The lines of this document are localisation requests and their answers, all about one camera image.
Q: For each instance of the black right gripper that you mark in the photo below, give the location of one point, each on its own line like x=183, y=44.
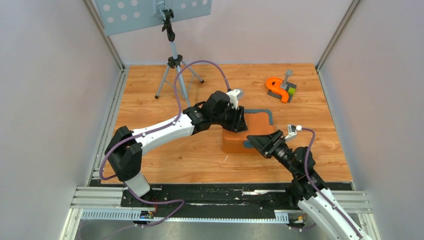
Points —
x=267, y=143

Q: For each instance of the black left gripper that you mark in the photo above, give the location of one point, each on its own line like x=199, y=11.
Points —
x=240, y=125

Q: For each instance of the orange medicine box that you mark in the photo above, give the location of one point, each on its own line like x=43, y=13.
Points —
x=258, y=121

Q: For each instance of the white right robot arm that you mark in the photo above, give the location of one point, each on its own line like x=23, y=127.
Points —
x=307, y=189

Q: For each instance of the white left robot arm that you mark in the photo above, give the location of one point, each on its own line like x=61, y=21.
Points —
x=127, y=147

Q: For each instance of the grey tripod stand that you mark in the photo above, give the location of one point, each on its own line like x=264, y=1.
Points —
x=175, y=60

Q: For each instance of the perforated grey panel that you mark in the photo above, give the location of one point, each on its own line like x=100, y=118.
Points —
x=121, y=16

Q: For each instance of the orange ring toy stand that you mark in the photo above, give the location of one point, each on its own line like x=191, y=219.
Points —
x=280, y=88

